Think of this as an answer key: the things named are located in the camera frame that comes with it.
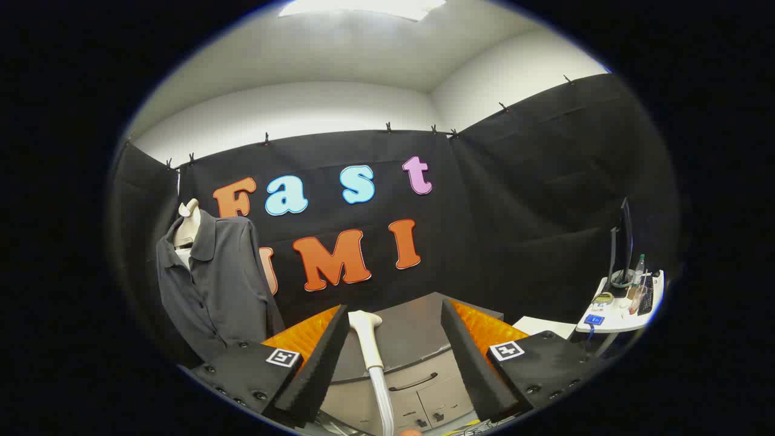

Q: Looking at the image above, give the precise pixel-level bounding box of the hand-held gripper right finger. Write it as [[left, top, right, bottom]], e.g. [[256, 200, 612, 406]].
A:
[[440, 299, 606, 424]]

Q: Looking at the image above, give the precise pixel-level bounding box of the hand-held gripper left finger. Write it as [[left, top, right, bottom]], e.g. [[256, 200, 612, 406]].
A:
[[191, 305, 351, 431]]

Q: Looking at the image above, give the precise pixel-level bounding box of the grey polo shirt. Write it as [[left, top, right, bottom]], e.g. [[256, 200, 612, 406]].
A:
[[156, 210, 286, 367]]

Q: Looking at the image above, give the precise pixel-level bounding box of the beige garment hanger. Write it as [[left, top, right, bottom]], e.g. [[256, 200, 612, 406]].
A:
[[174, 199, 202, 249]]

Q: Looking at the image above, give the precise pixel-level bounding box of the grey cabinet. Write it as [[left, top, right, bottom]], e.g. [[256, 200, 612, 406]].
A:
[[315, 292, 504, 436]]

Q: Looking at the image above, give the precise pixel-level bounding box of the white flat board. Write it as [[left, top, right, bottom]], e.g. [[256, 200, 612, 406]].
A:
[[512, 316, 577, 340]]

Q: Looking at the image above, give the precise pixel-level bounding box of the white side table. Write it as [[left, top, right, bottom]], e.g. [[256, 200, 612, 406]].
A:
[[575, 269, 665, 334]]

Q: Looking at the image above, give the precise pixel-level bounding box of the black computer monitor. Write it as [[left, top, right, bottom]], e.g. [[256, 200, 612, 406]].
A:
[[608, 197, 635, 288]]

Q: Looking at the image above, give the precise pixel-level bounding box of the ceiling light panel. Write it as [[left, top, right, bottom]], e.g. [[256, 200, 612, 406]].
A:
[[279, 0, 447, 22]]

